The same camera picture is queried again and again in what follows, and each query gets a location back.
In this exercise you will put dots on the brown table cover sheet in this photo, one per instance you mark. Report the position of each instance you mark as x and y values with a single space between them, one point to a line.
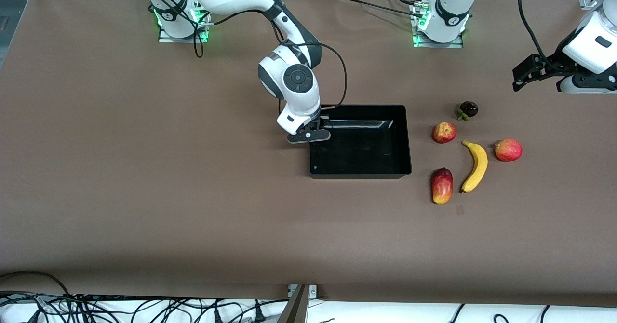
144 178

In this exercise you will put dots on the black rectangular plastic box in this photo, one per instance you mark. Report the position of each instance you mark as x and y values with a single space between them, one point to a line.
361 156

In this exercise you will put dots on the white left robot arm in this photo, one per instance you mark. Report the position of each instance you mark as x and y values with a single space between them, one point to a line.
450 5

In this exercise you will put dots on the small metal bracket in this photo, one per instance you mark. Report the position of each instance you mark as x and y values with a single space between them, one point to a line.
313 290

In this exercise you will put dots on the dark purple mangosteen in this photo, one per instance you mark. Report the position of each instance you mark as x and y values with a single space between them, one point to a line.
468 109

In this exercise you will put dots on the red apple with yellow patch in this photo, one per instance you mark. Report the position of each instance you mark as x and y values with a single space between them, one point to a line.
444 133

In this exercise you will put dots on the yellow banana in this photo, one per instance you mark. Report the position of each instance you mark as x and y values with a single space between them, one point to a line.
478 166

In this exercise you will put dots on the grey camera support post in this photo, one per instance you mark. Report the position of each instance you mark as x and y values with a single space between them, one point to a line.
296 308

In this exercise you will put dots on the red yellow mango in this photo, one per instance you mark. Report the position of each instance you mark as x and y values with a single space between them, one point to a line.
442 186

